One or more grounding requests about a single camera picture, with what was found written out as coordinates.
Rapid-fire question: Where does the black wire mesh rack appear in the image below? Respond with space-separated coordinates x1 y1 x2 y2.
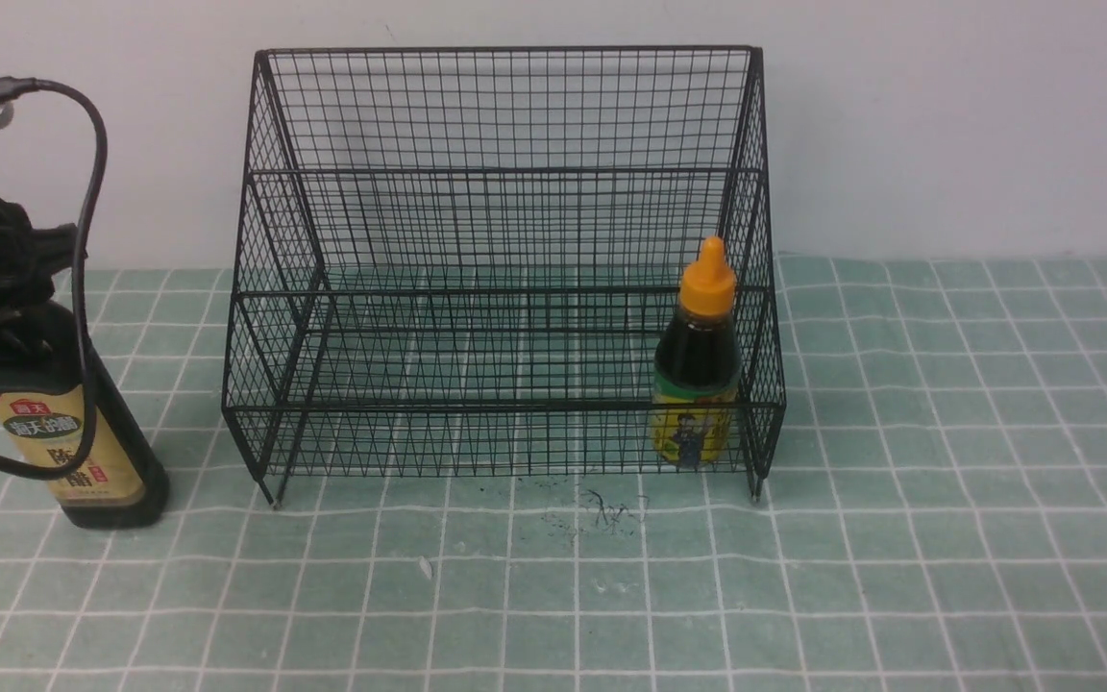
221 45 787 507

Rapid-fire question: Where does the black cable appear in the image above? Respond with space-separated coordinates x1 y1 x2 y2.
0 78 110 482

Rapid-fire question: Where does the green checkered tablecloth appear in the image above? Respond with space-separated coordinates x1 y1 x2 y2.
0 256 1107 691

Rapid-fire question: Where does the small sauce bottle orange cap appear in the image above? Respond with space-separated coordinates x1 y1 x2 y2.
651 235 741 469

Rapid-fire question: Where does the dark vinegar bottle gold cap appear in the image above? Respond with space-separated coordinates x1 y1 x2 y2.
0 301 170 531

